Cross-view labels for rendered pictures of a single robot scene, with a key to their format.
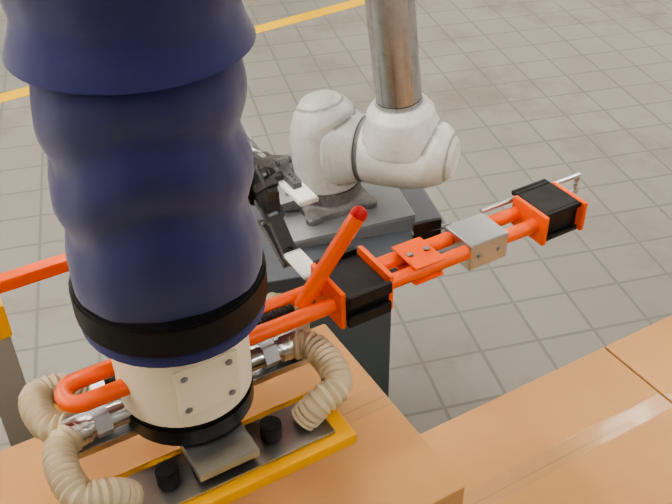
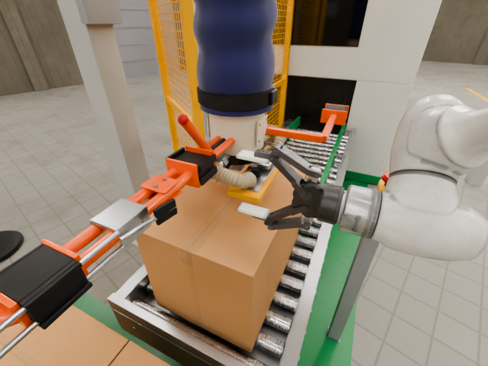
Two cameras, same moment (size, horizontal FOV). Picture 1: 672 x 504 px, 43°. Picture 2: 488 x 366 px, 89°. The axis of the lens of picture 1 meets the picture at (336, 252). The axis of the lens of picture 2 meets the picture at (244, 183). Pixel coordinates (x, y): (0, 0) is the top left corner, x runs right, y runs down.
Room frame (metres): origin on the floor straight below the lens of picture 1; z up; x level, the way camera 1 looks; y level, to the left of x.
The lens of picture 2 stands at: (1.41, -0.22, 1.48)
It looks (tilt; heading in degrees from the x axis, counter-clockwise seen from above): 33 degrees down; 145
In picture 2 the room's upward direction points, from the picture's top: straight up
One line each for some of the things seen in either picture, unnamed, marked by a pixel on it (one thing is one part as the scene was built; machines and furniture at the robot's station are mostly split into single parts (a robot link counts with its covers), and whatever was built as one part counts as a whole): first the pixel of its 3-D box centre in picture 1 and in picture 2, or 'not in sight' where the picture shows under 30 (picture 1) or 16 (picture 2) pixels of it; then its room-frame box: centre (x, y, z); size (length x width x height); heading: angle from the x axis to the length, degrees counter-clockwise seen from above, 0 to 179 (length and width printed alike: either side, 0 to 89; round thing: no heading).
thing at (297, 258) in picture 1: (302, 264); (253, 210); (1.06, 0.05, 1.11); 0.07 x 0.03 x 0.01; 30
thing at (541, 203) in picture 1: (548, 212); (38, 280); (1.08, -0.33, 1.19); 0.08 x 0.07 x 0.05; 120
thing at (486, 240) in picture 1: (475, 241); (122, 222); (1.02, -0.21, 1.18); 0.07 x 0.07 x 0.04; 30
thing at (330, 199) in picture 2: (261, 187); (316, 200); (1.17, 0.12, 1.18); 0.09 x 0.07 x 0.08; 30
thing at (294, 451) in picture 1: (221, 458); not in sight; (0.70, 0.15, 1.08); 0.34 x 0.10 x 0.05; 120
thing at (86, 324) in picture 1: (169, 278); (237, 93); (0.79, 0.20, 1.30); 0.23 x 0.23 x 0.04
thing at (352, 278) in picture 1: (351, 286); (192, 165); (0.91, -0.02, 1.19); 0.10 x 0.08 x 0.06; 30
